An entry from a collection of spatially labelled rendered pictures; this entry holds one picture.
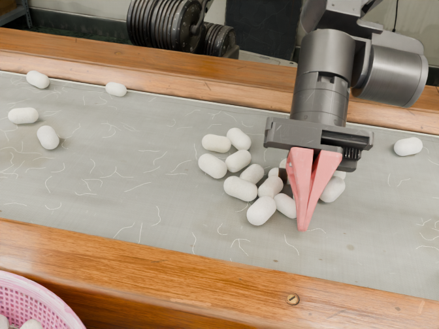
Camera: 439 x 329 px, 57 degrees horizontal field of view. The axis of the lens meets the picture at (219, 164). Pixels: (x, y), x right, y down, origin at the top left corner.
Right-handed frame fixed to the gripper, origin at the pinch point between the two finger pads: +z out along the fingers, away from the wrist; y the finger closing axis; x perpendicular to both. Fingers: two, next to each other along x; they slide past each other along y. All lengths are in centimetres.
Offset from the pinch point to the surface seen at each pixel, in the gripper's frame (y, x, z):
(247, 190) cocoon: -5.9, 1.8, -2.6
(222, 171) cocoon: -9.1, 3.9, -4.6
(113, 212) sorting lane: -18.9, 0.3, 2.3
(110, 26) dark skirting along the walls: -120, 191, -129
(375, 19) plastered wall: 43, 168, -142
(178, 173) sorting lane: -14.2, 5.2, -3.8
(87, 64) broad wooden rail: -34.1, 15.5, -20.2
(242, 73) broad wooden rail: -10.3, 17.9, -23.5
